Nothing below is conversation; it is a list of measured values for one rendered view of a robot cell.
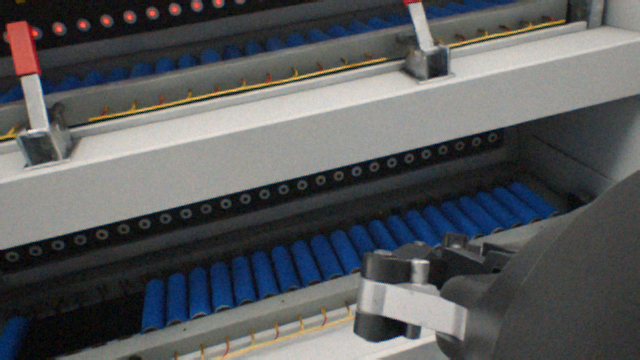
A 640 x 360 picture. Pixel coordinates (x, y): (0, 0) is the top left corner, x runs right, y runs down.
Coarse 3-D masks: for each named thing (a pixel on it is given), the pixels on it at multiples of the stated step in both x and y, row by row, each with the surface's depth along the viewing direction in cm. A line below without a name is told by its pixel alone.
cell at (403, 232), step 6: (390, 216) 50; (396, 216) 50; (390, 222) 49; (396, 222) 49; (402, 222) 49; (390, 228) 49; (396, 228) 48; (402, 228) 48; (408, 228) 48; (396, 234) 48; (402, 234) 47; (408, 234) 47; (396, 240) 48; (402, 240) 47; (408, 240) 46; (414, 240) 46
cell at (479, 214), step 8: (464, 200) 51; (472, 200) 51; (464, 208) 50; (472, 208) 49; (480, 208) 49; (472, 216) 49; (480, 216) 48; (488, 216) 48; (480, 224) 48; (488, 224) 47; (496, 224) 46; (488, 232) 46
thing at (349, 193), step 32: (448, 160) 55; (480, 160) 55; (544, 160) 54; (576, 160) 49; (320, 192) 52; (352, 192) 53; (544, 192) 54; (576, 192) 48; (192, 224) 50; (224, 224) 50; (384, 224) 52; (96, 256) 48; (128, 256) 49; (0, 320) 47; (352, 320) 41; (256, 352) 39; (288, 352) 39; (320, 352) 38; (352, 352) 38; (384, 352) 37; (416, 352) 38
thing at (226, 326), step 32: (544, 224) 45; (320, 288) 41; (352, 288) 41; (192, 320) 40; (224, 320) 39; (256, 320) 39; (288, 320) 40; (96, 352) 38; (128, 352) 38; (160, 352) 38; (192, 352) 39
